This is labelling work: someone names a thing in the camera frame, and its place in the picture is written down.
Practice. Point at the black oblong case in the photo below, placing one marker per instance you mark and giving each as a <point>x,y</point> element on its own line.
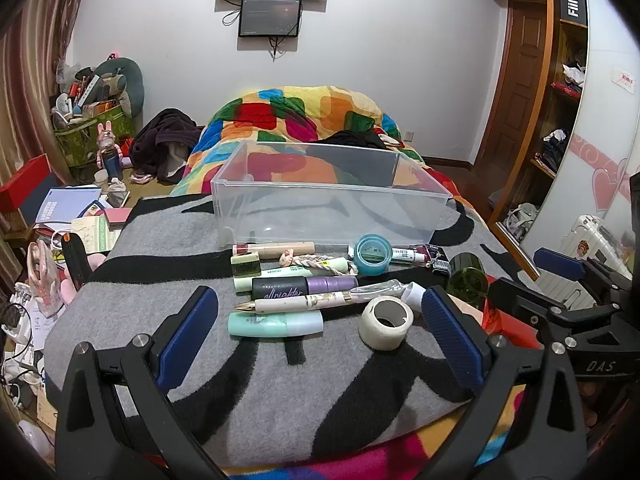
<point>75,260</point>

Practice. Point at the green storage basket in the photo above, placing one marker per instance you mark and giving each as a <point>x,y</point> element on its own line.
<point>80,147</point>

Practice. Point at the small wall screen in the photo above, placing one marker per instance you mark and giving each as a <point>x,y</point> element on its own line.
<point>270,17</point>

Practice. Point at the wooden door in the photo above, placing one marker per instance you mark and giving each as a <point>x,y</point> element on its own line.
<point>520,85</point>

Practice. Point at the green booklet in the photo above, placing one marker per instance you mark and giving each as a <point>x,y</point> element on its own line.
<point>95,234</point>

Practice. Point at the dark clothes pile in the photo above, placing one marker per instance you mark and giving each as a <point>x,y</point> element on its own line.
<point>165,135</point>

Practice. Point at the white tape roll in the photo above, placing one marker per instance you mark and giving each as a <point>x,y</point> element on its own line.
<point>370,332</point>

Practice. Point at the beige tube with red band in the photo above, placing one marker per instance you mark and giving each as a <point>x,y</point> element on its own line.
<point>272,249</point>

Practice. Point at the brown curtain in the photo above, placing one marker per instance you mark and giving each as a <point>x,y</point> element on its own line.
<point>35,85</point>

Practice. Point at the clear tube with white cap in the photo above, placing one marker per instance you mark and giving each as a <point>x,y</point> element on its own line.
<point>380,288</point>

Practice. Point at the blue tape roll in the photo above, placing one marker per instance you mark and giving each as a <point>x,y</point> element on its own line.
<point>361,260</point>

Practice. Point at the blue book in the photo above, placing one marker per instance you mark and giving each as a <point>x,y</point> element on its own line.
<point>65,202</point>

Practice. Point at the white tube with maroon cap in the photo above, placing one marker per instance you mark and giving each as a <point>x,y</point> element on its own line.
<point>407,255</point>

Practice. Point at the mint green tube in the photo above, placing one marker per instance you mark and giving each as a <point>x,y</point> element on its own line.
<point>275,323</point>

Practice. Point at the pink bag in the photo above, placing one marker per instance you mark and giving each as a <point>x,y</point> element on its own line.
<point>45,270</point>

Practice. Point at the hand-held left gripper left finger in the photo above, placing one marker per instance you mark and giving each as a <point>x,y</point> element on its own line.
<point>187,330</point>

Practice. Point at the grey and black blanket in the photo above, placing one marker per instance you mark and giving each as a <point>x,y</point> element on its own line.
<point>150,240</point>

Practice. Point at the pink book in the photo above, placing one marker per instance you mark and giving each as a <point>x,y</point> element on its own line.
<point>117,217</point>

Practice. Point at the red packet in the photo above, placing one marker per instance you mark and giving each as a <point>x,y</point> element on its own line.
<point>510,330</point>

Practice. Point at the white cup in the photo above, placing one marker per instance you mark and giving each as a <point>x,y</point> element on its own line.
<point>101,176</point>

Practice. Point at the black and purple bottle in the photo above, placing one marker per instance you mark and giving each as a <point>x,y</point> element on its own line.
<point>280,287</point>

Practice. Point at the mirrored sliding door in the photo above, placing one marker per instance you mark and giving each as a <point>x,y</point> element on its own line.
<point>610,110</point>

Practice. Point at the white handbag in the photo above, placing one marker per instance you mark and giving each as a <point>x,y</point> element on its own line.
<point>522,217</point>

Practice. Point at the pink bunny toy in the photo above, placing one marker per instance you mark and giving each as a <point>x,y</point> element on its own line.
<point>107,145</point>

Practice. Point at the pale green tube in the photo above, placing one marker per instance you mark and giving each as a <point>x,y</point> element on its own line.
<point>245,285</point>

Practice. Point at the red box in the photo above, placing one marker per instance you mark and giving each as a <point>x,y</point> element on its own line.
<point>22,185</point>

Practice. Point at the colourful patterned sheet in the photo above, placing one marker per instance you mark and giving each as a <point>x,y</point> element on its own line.
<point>380,460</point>

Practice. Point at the colourful patchwork quilt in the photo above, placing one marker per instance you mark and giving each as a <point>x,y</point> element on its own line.
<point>280,110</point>

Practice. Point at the teal neck pillow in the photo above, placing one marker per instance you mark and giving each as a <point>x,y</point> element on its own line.
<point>127,72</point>

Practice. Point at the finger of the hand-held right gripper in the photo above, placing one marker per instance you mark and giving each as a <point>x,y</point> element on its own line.
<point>560,262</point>
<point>520,300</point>

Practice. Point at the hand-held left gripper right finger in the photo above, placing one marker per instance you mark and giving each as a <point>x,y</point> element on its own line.
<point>450,340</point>

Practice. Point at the dark green jar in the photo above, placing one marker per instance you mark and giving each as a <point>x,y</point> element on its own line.
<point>467,277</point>

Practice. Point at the green mahjong tile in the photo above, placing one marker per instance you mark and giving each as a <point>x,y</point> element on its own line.
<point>245,264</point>

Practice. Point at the wooden wardrobe shelves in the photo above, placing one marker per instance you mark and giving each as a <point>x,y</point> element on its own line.
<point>567,60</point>

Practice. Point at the white pen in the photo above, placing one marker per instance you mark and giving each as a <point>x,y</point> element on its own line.
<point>290,304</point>

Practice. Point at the clear plastic storage bin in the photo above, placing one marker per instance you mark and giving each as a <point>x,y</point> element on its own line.
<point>325,210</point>

